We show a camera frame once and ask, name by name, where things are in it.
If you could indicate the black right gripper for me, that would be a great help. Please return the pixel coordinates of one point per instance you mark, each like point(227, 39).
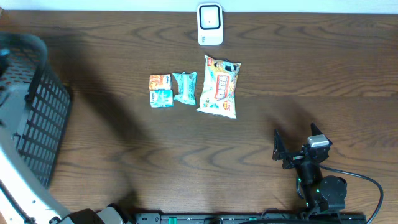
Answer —
point(293, 158)

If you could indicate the large yellow snack bag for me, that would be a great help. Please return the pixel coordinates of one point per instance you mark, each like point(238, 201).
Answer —
point(219, 86)

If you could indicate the teal snack pack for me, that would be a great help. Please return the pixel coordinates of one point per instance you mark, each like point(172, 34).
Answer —
point(186, 87)

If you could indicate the teal tissue pack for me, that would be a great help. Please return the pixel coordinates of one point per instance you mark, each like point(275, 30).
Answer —
point(161, 98)

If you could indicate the orange tissue pack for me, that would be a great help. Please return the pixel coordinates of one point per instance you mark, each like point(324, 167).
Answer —
point(160, 82)

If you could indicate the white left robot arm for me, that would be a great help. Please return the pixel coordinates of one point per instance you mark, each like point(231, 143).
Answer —
point(23, 198)

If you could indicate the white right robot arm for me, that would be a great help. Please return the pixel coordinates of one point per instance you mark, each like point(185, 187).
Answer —
point(323, 194)

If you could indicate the white barcode scanner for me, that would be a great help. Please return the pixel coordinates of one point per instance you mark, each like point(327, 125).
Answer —
point(210, 24)

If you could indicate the grey plastic shopping basket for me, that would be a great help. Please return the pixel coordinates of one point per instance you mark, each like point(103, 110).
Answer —
point(35, 104)

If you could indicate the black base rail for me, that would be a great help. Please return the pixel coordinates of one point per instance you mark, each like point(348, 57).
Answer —
point(273, 217)

